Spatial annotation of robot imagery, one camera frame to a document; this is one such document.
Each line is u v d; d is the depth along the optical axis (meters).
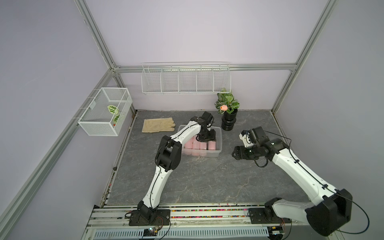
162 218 0.74
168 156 0.60
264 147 0.55
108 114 0.81
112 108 0.79
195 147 0.95
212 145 0.96
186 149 0.94
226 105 0.89
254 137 0.62
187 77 0.99
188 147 0.95
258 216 0.74
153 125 1.12
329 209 0.37
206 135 0.87
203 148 0.95
